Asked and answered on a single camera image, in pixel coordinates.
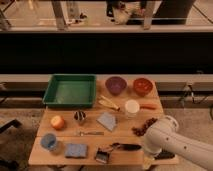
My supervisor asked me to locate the green plastic tray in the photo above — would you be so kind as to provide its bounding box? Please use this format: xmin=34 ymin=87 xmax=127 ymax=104
xmin=43 ymin=74 xmax=96 ymax=108

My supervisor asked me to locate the blue plastic cup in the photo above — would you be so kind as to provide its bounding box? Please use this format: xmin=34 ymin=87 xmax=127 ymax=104
xmin=40 ymin=133 xmax=58 ymax=151

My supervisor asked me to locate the orange apple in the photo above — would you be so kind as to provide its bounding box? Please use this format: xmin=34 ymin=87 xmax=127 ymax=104
xmin=50 ymin=115 xmax=65 ymax=130

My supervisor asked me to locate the metal spoon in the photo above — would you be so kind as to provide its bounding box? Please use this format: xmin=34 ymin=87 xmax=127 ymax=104
xmin=74 ymin=131 xmax=104 ymax=136

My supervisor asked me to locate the yellow banana toy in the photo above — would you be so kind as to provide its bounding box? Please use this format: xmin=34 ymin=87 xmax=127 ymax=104
xmin=98 ymin=95 xmax=120 ymax=111

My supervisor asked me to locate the black handled brush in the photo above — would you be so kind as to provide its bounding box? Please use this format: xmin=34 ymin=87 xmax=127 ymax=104
xmin=94 ymin=143 xmax=142 ymax=164

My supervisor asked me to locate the purple bowl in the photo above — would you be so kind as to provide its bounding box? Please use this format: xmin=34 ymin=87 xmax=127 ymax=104
xmin=105 ymin=76 xmax=127 ymax=96

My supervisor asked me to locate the light blue cloth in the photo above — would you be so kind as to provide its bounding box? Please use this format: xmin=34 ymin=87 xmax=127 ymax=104
xmin=97 ymin=112 xmax=117 ymax=131

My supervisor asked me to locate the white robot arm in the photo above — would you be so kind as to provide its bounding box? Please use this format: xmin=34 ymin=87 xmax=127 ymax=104
xmin=142 ymin=115 xmax=213 ymax=171

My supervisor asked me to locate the red bowl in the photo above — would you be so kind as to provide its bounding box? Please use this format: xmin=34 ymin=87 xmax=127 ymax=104
xmin=133 ymin=78 xmax=153 ymax=97

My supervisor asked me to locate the blue sponge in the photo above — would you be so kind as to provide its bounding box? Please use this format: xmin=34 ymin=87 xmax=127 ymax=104
xmin=65 ymin=143 xmax=88 ymax=158

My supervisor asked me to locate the black phone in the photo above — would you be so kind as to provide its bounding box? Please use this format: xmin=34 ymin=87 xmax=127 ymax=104
xmin=155 ymin=151 xmax=175 ymax=160

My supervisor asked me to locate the bunch of dark grapes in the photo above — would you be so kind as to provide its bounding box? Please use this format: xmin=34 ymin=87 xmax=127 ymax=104
xmin=132 ymin=118 xmax=157 ymax=136

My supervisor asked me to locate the wooden table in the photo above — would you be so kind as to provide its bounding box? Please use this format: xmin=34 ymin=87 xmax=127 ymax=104
xmin=29 ymin=79 xmax=164 ymax=166

